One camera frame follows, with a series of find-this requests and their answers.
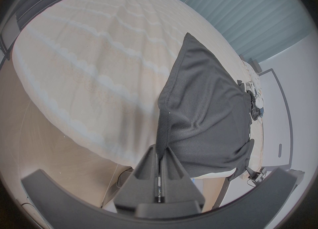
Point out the bed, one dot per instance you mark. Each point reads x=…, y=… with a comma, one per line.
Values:
x=87, y=61

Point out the grey bedside table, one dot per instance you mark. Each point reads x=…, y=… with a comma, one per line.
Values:
x=256, y=65

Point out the black sleeveless top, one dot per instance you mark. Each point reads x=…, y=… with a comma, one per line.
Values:
x=206, y=99

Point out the blue-green curtain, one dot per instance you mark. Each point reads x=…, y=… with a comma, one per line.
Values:
x=248, y=12

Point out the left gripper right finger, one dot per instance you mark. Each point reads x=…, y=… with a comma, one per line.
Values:
x=191, y=195

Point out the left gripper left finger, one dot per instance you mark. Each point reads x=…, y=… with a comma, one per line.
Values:
x=129, y=195

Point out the pile of clothes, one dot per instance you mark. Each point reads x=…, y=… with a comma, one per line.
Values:
x=259, y=104

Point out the white printed pillow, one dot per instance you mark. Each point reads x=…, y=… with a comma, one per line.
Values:
x=256, y=79

